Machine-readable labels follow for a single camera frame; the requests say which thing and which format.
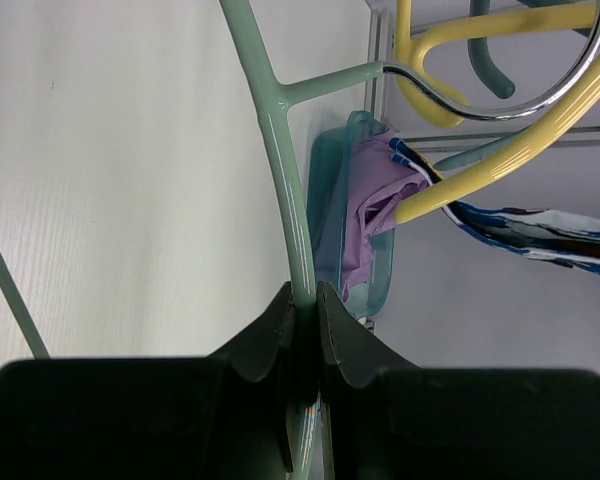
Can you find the aluminium frame post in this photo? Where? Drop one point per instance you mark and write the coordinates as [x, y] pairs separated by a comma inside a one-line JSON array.
[[561, 106]]

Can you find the teal plastic basket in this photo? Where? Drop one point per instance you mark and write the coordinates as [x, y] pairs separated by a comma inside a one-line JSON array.
[[327, 200]]

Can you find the mint green plastic hanger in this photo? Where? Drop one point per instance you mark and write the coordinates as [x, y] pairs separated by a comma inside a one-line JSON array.
[[272, 100]]

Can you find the teal plastic hanger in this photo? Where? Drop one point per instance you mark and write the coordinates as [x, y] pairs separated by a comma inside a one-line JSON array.
[[499, 84]]

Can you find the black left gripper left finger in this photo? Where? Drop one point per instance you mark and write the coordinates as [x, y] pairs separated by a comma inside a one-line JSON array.
[[222, 416]]

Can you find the purple garment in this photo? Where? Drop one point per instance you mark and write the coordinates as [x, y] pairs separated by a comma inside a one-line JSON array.
[[376, 186]]

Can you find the blue red white patterned trousers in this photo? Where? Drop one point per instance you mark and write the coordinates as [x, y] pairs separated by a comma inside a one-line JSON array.
[[546, 235]]

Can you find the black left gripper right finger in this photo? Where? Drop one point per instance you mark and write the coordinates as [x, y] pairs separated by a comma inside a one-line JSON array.
[[387, 418]]

